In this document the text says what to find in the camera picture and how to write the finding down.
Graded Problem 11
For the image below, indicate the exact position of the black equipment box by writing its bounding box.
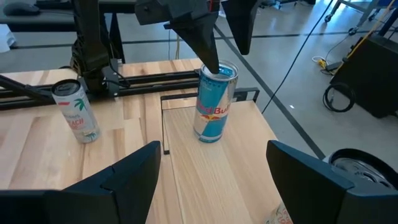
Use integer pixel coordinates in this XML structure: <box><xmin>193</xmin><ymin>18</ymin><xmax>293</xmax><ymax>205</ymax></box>
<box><xmin>329</xmin><ymin>33</ymin><xmax>398</xmax><ymax>119</ymax></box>

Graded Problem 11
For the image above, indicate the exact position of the grey power strip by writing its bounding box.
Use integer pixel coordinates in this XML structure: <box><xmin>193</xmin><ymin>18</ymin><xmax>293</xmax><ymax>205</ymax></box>
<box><xmin>325</xmin><ymin>61</ymin><xmax>345</xmax><ymax>73</ymax></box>

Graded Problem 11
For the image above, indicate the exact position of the blue silver Red Bull can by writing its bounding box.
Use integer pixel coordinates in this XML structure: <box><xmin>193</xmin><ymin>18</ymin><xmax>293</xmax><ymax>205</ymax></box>
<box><xmin>193</xmin><ymin>59</ymin><xmax>239</xmax><ymax>144</ymax></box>

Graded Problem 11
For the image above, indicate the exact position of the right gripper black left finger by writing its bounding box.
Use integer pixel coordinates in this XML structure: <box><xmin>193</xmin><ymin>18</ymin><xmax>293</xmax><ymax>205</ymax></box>
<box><xmin>45</xmin><ymin>141</ymin><xmax>162</xmax><ymax>224</ymax></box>

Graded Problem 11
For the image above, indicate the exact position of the white Celsius Peach Vibe can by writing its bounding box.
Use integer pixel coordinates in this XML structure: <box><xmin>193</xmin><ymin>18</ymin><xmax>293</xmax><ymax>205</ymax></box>
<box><xmin>51</xmin><ymin>78</ymin><xmax>101</xmax><ymax>144</ymax></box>

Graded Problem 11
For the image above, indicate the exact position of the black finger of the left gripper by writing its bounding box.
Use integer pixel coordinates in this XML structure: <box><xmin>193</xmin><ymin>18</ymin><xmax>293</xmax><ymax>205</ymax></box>
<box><xmin>164</xmin><ymin>12</ymin><xmax>220</xmax><ymax>75</ymax></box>
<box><xmin>221</xmin><ymin>0</ymin><xmax>262</xmax><ymax>56</ymax></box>

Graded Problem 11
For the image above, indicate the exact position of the white box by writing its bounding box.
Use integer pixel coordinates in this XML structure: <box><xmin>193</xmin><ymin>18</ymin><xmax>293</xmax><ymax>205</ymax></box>
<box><xmin>0</xmin><ymin>24</ymin><xmax>16</xmax><ymax>54</ymax></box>

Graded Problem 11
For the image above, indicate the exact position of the black desk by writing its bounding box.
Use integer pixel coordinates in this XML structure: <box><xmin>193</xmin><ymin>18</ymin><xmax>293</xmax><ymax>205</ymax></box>
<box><xmin>0</xmin><ymin>0</ymin><xmax>137</xmax><ymax>65</ymax></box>

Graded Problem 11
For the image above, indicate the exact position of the long black cable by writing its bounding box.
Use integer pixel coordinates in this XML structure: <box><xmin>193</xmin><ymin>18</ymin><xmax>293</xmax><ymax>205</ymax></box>
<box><xmin>261</xmin><ymin>0</ymin><xmax>335</xmax><ymax>114</ymax></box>

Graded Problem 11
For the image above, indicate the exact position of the black aluminium table frame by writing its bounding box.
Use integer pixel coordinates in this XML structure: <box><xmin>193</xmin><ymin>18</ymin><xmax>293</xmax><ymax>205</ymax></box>
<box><xmin>0</xmin><ymin>68</ymin><xmax>201</xmax><ymax>111</ymax></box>

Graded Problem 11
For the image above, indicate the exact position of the long yellow cable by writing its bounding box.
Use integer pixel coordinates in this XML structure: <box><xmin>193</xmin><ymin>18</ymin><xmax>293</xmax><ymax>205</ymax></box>
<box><xmin>317</xmin><ymin>0</ymin><xmax>398</xmax><ymax>70</ymax></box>

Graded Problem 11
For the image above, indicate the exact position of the black computer mouse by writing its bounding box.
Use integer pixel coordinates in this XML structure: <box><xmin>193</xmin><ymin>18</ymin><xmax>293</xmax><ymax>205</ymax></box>
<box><xmin>2</xmin><ymin>2</ymin><xmax>40</xmax><ymax>17</ymax></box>

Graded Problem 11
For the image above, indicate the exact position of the grey cart with castors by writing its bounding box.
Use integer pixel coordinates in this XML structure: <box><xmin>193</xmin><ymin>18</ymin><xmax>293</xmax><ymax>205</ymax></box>
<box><xmin>323</xmin><ymin>0</ymin><xmax>398</xmax><ymax>35</ymax></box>

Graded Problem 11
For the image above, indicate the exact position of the coiled black cable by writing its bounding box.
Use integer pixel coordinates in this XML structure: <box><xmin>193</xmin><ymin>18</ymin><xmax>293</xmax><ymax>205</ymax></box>
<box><xmin>322</xmin><ymin>82</ymin><xmax>356</xmax><ymax>113</ymax></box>

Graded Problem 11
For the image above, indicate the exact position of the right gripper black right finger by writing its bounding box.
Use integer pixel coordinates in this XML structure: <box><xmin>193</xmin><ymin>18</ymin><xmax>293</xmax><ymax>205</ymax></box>
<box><xmin>266</xmin><ymin>139</ymin><xmax>398</xmax><ymax>224</ymax></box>

